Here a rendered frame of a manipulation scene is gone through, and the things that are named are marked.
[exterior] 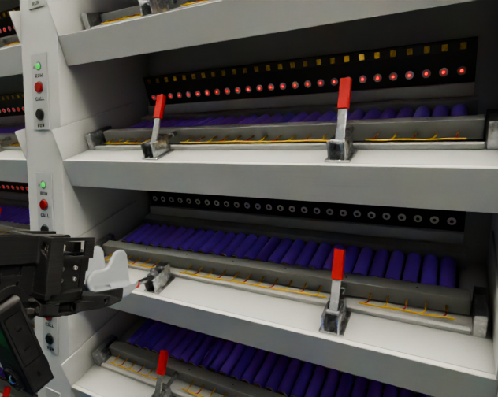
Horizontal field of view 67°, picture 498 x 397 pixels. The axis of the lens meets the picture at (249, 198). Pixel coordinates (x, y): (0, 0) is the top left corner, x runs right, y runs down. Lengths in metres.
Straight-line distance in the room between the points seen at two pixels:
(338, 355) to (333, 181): 0.20
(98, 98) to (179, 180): 0.27
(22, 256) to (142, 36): 0.33
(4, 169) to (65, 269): 0.42
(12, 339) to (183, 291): 0.23
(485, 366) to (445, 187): 0.17
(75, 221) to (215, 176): 0.30
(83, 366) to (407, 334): 0.55
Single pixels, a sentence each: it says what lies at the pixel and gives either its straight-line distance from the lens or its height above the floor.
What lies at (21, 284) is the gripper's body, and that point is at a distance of 0.44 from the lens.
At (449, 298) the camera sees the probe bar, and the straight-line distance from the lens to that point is 0.49.
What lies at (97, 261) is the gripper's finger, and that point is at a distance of 0.53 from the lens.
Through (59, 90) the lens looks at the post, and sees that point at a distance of 0.69.
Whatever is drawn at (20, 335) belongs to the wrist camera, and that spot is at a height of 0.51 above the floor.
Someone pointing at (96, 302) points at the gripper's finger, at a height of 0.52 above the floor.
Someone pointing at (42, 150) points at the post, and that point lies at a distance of 0.73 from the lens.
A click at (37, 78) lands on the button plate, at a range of 0.74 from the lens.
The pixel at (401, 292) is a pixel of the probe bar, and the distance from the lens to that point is 0.49.
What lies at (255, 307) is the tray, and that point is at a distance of 0.51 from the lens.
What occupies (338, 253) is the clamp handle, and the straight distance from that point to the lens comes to 0.46.
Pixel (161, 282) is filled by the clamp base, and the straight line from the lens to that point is 0.58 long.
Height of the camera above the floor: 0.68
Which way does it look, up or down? 6 degrees down
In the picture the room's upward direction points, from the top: 1 degrees clockwise
